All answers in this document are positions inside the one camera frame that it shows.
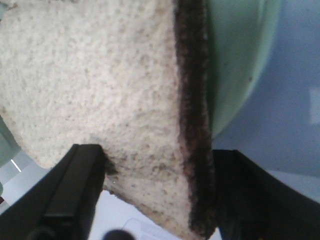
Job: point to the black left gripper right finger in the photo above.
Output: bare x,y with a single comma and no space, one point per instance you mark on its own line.
254,205

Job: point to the green round plate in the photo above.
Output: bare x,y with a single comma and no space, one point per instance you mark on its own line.
240,39

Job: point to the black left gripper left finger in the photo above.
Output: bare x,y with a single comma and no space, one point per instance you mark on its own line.
61,206

